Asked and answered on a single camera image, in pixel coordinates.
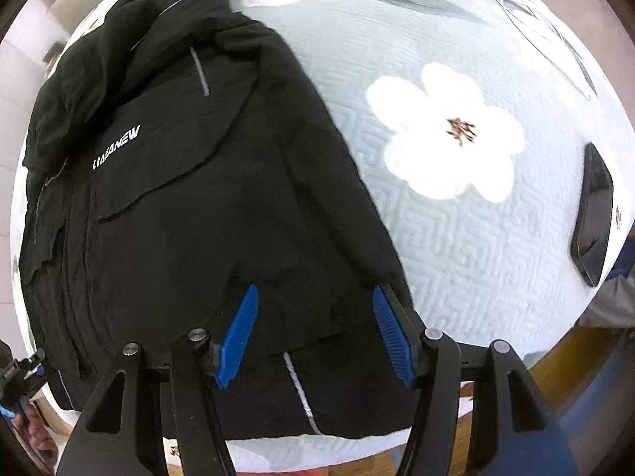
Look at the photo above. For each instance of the floral green bed sheet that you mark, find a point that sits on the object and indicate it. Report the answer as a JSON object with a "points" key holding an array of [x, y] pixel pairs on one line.
{"points": [[446, 233]]}

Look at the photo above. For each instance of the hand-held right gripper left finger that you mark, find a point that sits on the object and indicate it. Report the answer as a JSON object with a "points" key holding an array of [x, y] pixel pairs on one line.
{"points": [[238, 342]]}

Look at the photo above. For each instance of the grey cloth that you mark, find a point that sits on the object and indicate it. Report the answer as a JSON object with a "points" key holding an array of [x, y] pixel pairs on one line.
{"points": [[610, 302]]}

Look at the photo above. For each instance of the person's left hand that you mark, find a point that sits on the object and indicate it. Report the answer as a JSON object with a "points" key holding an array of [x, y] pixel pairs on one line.
{"points": [[34, 431]]}

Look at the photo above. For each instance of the black hooded jacket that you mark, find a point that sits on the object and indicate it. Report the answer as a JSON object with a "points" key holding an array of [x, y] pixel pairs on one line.
{"points": [[198, 208]]}

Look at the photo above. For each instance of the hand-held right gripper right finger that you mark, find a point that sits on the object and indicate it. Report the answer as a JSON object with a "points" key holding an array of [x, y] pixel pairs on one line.
{"points": [[394, 342]]}

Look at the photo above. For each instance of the black smartphone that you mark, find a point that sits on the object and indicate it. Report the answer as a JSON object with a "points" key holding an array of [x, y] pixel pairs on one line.
{"points": [[593, 213]]}

